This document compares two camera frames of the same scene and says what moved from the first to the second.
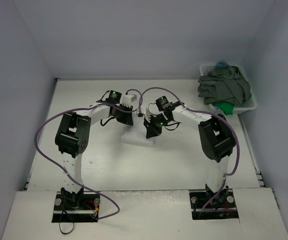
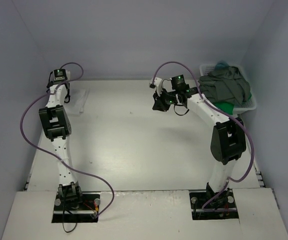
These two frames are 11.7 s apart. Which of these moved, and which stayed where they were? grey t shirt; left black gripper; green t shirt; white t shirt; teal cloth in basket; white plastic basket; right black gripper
Moved: left black gripper; white t shirt; right black gripper
Stayed: white plastic basket; teal cloth in basket; grey t shirt; green t shirt
